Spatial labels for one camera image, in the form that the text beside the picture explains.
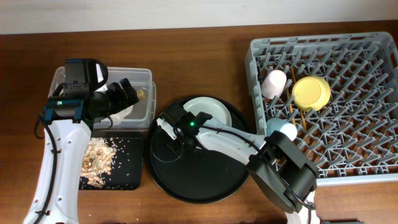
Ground white tissue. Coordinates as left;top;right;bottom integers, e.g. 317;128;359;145
110;105;133;120

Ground white round plate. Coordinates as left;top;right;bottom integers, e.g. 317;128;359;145
183;96;232;126

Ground food scraps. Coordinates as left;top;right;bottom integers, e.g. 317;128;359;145
79;137;134;190

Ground light blue cup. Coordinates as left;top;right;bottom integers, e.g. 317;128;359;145
266;118;298;141

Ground pink cup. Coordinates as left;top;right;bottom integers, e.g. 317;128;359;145
261;70;287;100

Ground wooden chopstick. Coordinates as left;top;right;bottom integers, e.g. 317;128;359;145
300;109;307;132
286;67;296;126

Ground yellow bowl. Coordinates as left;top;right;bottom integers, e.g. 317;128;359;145
292;76;331;111

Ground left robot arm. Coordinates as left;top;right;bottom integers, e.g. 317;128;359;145
24;58;139;223

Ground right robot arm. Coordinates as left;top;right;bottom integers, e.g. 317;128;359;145
156;111;321;224

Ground clear plastic waste bin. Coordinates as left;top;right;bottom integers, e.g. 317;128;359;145
41;66;153;130

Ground round black serving tray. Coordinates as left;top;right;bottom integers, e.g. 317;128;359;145
145;95;257;204

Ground black rectangular tray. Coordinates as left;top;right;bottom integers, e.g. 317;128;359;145
79;131;144;190

